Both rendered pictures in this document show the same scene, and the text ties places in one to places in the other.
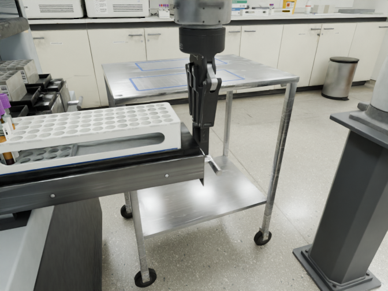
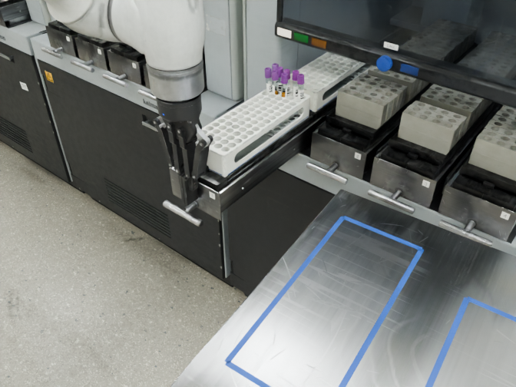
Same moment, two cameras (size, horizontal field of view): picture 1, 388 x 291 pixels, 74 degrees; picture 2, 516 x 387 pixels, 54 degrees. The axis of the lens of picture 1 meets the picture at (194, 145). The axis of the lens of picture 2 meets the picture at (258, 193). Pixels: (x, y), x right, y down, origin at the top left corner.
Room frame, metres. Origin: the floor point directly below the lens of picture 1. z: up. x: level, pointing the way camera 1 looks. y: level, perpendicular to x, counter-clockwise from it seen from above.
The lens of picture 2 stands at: (1.15, -0.34, 1.40)
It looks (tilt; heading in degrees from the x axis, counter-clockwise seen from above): 39 degrees down; 145
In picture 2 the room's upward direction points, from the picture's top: straight up
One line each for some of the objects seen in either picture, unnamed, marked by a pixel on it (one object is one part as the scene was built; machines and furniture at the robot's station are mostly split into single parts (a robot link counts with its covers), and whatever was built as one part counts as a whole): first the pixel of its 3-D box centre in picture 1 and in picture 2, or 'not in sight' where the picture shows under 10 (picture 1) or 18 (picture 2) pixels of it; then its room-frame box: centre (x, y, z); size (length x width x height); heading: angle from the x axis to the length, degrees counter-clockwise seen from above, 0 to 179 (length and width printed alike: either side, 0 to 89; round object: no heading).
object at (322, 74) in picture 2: not in sight; (331, 75); (0.30, 0.48, 0.83); 0.30 x 0.10 x 0.06; 107
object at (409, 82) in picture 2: not in sight; (389, 86); (0.44, 0.53, 0.85); 0.12 x 0.02 x 0.06; 17
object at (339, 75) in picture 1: (339, 77); not in sight; (3.12, -1.76, 0.23); 0.38 x 0.31 x 0.46; 17
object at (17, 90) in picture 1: (12, 87); (426, 131); (0.63, 0.45, 0.85); 0.12 x 0.02 x 0.06; 16
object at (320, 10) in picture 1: (323, 8); not in sight; (3.90, -1.73, 0.95); 0.25 x 0.11 x 0.10; 103
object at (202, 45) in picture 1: (201, 56); (180, 115); (0.45, -0.01, 0.96); 0.08 x 0.07 x 0.09; 17
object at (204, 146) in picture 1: (201, 140); (186, 186); (0.45, -0.01, 0.80); 0.03 x 0.01 x 0.07; 107
